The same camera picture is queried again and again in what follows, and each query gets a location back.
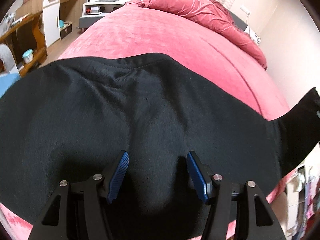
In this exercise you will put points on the pink bed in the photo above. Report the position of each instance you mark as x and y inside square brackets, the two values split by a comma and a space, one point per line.
[150, 30]

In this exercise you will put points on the dark storage box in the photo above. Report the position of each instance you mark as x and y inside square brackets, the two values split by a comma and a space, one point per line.
[67, 31]

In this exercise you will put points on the black embroidered pants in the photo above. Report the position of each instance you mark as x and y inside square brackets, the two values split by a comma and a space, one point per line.
[140, 110]

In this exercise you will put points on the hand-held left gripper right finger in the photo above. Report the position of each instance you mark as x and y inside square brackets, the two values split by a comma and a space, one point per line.
[197, 177]

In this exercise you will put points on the white grey nightstand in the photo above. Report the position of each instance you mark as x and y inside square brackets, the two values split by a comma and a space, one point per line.
[95, 15]

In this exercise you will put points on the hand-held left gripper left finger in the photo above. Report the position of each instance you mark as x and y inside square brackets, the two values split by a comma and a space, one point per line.
[118, 177]

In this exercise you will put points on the white wooden cabinet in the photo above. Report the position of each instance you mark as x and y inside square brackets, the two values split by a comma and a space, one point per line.
[51, 22]

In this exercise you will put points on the red duvet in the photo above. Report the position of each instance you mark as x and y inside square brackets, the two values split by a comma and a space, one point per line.
[200, 10]

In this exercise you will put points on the white cluttered shelf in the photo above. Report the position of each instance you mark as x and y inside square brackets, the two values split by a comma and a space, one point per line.
[303, 195]

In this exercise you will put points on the white blue bucket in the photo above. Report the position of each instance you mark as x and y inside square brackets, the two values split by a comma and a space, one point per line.
[28, 56]

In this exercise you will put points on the grey chair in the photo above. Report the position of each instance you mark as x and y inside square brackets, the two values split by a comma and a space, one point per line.
[6, 57]

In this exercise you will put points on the wooden desk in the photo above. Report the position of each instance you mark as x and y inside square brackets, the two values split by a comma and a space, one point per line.
[25, 32]

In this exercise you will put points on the white wall socket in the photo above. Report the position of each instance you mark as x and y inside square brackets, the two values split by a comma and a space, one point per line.
[245, 9]

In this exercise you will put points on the teal bowl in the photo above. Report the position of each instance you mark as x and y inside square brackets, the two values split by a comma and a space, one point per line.
[61, 24]

